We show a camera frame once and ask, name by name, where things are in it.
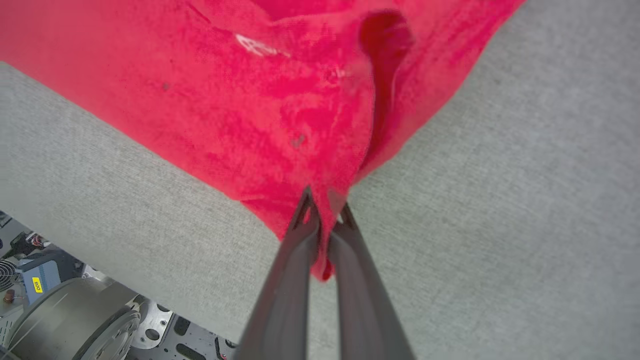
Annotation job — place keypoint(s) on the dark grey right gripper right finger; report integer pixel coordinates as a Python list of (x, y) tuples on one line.
[(365, 310)]

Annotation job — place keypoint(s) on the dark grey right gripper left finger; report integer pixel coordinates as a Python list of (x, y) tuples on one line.
[(285, 300)]

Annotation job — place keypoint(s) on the red white basketball jersey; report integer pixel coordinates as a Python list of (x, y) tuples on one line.
[(250, 100)]

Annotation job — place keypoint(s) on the grey fabric sofa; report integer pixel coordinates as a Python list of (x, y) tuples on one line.
[(500, 225)]

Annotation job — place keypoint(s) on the grey metal robot waist cylinder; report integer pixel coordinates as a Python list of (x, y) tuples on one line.
[(65, 320)]

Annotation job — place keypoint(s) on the grey box with yellow label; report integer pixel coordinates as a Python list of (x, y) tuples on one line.
[(47, 277)]

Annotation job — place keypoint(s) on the round fan grille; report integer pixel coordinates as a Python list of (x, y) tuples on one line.
[(6, 274)]

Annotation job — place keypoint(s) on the perforated metal robot base plate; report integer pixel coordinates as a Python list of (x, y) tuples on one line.
[(175, 335)]

